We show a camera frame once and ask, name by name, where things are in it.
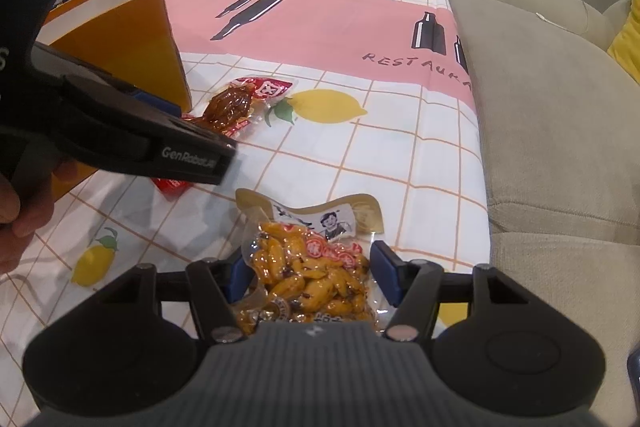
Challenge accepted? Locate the red brown meat snack pack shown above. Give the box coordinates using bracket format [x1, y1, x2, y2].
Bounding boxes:
[150, 76, 295, 198]

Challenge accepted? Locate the yellow chicken feet snack pack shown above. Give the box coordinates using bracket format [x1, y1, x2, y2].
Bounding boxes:
[233, 188, 390, 335]

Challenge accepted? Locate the person's left hand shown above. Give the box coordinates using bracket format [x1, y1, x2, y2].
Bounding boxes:
[0, 159, 77, 274]

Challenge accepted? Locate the orange cardboard box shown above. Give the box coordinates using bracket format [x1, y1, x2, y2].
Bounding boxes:
[36, 0, 193, 203]

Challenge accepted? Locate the lemon patterned tablecloth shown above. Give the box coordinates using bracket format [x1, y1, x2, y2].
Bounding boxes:
[1, 0, 489, 426]

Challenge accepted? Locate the beige sofa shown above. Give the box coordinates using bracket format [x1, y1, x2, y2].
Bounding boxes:
[449, 0, 639, 426]

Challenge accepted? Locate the yellow cushion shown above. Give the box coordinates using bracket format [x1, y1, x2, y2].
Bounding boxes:
[608, 0, 640, 83]

